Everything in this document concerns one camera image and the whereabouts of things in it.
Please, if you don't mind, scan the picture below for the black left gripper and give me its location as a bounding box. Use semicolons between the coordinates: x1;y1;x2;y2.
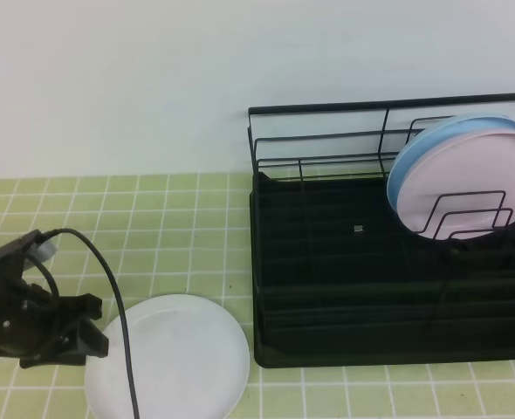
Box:
0;260;109;368

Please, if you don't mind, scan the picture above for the white round plate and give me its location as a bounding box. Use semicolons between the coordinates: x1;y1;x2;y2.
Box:
84;293;251;419

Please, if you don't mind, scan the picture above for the thin black cable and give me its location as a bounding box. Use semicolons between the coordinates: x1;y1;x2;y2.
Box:
24;256;61;306

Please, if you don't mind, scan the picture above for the black thick cable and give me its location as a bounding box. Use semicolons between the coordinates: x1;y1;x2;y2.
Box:
37;228;141;419

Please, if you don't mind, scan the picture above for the blue plate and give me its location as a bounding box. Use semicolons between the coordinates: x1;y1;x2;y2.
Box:
387;113;515;210

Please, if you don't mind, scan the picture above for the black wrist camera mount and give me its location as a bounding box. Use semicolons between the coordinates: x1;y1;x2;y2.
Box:
0;230;57;271

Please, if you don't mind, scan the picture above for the pink plate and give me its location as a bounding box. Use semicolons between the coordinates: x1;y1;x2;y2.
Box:
395;128;515;240

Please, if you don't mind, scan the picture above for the black wire dish rack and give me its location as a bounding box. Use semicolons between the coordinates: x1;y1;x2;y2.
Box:
247;93;515;368

